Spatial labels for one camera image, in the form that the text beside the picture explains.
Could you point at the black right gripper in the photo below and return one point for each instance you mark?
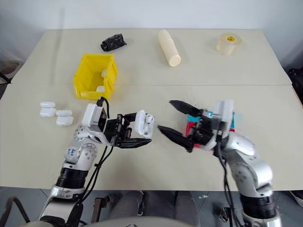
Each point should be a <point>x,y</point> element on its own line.
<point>208,127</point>

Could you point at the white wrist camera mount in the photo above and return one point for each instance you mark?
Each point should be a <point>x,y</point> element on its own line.
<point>225,111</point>
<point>91,116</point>

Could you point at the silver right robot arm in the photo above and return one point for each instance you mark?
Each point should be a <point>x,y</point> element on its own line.
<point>251,170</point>

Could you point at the crumpled black plastic bag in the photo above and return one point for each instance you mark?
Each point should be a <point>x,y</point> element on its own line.
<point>113,43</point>

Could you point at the white earbud case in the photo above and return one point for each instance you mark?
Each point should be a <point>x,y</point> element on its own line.
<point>47,112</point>
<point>139,124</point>
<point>47,104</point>
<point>100,89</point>
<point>64,121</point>
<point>104,72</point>
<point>64,113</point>

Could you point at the cream cylindrical roll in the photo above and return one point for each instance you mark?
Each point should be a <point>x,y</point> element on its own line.
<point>169,47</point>

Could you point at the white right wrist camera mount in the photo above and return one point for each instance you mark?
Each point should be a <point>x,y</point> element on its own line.
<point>225,111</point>

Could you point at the clear tape roll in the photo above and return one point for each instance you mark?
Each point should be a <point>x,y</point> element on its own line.
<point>228,45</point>

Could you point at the dark chair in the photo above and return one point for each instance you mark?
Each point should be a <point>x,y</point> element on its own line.
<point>7,69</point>

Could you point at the yellow plastic bin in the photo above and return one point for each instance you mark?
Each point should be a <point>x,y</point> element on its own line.
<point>86,78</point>

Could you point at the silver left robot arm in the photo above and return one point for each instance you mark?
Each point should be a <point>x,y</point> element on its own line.
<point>78,156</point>

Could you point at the red and blue tray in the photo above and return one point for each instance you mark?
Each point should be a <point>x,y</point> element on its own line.
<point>189,125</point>

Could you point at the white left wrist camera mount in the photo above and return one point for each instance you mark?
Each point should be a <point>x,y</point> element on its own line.
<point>91,116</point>

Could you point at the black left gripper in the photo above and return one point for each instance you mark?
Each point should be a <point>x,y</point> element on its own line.
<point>116,130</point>

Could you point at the brown metal bracket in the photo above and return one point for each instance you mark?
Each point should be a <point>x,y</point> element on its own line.
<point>99,208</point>

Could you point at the closed white earbud case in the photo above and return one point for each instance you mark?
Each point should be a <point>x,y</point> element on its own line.
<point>104,72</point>
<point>64,113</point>
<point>47,104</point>
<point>64,121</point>
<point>47,112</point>
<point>100,89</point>

